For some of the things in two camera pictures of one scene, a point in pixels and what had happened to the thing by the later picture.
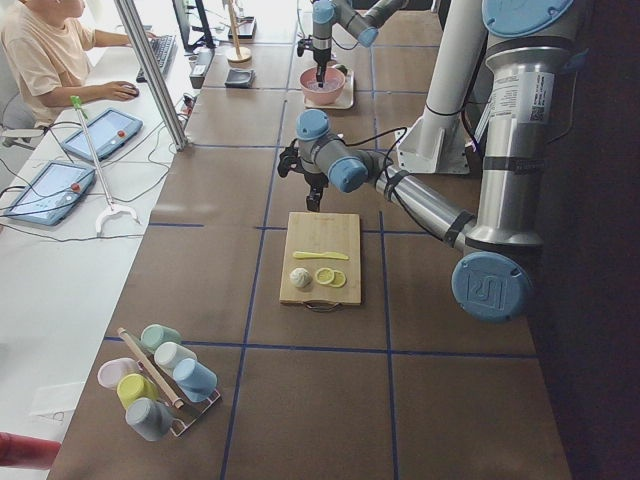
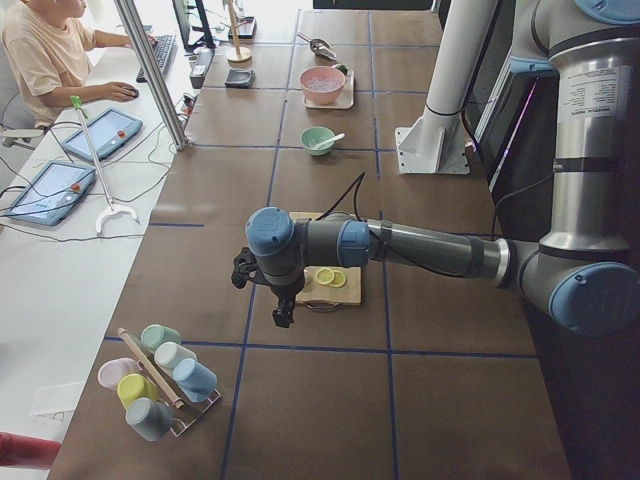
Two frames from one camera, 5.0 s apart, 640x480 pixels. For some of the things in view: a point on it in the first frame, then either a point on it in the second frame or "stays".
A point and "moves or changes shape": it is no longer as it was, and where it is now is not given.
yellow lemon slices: (327, 276) stays
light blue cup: (196, 380) stays
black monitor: (181, 15) stays
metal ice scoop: (320, 76) moves or changes shape
